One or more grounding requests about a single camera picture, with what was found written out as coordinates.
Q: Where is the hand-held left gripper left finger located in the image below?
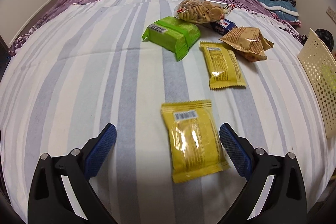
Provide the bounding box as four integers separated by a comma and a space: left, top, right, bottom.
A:
28, 123, 117, 224

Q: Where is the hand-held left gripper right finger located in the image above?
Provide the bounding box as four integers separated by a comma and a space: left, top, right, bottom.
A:
219, 123, 307, 224

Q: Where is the yellow snack packet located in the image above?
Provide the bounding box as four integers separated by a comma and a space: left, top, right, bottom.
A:
199, 41, 247, 90
161, 99, 231, 184

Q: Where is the brown gold snack packet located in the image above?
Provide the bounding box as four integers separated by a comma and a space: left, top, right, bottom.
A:
219, 26, 274, 63

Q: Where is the cream perforated plastic basket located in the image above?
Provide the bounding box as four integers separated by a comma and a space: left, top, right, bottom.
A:
297, 28, 336, 139

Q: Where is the blue biscuit packet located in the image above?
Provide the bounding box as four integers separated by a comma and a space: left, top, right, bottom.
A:
207, 19, 238, 35

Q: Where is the large lime green snack pack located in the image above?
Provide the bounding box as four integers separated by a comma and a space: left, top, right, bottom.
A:
142, 17, 201, 62

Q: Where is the clear cookie bag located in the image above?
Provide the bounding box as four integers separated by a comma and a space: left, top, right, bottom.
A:
175, 0, 236, 24

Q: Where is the white blue striped bed sheet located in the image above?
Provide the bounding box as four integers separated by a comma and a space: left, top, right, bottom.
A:
0, 0, 336, 224

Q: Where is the black handbag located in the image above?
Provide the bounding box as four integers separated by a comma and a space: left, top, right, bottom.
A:
314, 28, 335, 51

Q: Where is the blue fleece garment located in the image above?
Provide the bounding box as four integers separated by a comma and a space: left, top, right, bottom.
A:
244, 0, 300, 24

